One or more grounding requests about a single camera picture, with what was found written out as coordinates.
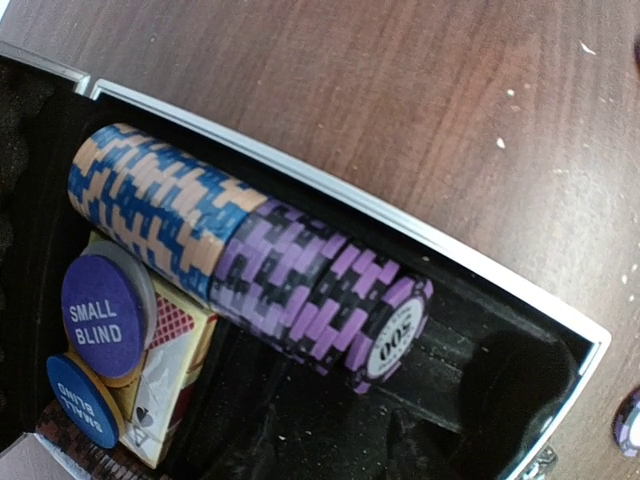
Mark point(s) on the purple black chip stack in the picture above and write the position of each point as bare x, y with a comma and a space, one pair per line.
320, 297

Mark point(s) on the aluminium poker case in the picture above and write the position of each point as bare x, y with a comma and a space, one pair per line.
499, 364

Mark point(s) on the purple small blind button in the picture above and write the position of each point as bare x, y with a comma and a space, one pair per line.
103, 316

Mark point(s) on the purple 500 poker chip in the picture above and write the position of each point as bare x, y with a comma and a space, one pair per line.
626, 425

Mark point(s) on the orange dealer button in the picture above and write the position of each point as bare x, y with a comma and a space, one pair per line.
112, 390

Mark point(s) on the blue small blind button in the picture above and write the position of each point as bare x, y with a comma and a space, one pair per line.
85, 399

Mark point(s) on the playing card deck box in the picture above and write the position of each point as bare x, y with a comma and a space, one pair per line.
154, 398

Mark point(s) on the brown black chip stack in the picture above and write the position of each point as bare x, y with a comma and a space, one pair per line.
80, 456

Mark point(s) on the blue peach chip stack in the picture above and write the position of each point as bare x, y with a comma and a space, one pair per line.
172, 211

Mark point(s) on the white dealer button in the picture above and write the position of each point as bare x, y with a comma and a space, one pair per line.
139, 277

